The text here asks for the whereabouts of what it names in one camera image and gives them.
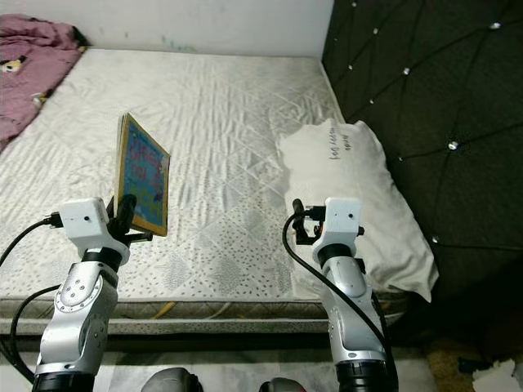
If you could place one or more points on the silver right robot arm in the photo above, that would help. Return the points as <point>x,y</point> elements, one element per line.
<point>355,310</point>

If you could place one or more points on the grey robot right knee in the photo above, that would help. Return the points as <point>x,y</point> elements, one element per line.
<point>283,385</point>

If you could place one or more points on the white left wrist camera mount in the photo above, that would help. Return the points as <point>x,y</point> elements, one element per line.
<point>86,224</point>

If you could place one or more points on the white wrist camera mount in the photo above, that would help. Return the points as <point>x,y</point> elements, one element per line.
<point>86,224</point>
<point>341,220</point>

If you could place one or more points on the grey robot knee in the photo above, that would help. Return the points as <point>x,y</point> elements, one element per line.
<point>283,385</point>
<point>170,380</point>

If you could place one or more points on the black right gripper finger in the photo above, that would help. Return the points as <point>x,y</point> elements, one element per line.
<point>298,212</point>

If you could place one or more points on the cream patterned mattress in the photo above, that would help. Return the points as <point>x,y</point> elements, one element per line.
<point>229,163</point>

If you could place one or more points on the purple cartoon print quilt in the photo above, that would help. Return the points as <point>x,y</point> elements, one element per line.
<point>29,73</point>

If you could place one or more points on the colourful children's picture book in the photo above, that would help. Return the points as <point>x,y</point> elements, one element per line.
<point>145,175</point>

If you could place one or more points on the black tufted headboard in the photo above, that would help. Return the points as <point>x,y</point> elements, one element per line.
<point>441,73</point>

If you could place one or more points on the grey robot left knee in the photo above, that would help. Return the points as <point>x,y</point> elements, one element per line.
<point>170,380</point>

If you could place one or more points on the dark bed base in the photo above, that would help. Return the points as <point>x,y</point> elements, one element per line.
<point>212,347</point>

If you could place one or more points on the cream pillow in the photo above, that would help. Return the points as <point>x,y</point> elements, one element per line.
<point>376,188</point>

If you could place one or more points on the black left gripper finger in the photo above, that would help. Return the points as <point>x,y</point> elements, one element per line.
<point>125,214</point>

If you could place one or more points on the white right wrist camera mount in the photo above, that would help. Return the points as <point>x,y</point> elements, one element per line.
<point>341,220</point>

